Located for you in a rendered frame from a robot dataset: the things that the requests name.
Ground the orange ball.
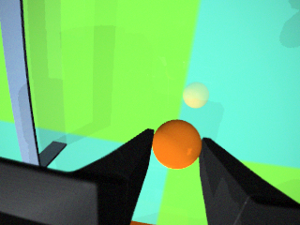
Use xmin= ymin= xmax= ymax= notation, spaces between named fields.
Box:
xmin=152 ymin=119 xmax=202 ymax=169

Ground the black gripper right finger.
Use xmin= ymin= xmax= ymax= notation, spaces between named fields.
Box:
xmin=199 ymin=138 xmax=300 ymax=225

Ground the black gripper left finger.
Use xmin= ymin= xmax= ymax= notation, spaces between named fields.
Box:
xmin=0 ymin=128 xmax=155 ymax=225

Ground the translucent pale yellow ball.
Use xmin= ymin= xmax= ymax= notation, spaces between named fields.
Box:
xmin=183 ymin=82 xmax=209 ymax=109

